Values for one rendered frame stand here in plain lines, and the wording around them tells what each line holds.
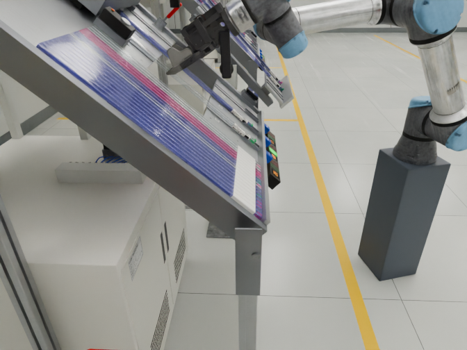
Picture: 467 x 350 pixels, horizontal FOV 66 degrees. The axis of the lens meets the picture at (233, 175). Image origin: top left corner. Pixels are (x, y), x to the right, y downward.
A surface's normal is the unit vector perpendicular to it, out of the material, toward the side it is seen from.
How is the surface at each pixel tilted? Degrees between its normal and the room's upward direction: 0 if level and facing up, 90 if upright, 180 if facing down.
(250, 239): 90
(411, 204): 90
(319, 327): 0
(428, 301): 0
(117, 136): 90
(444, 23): 81
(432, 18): 84
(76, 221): 0
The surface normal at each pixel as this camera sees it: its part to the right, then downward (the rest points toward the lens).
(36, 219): -0.01, -0.87
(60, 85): -0.05, 0.49
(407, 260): 0.23, 0.47
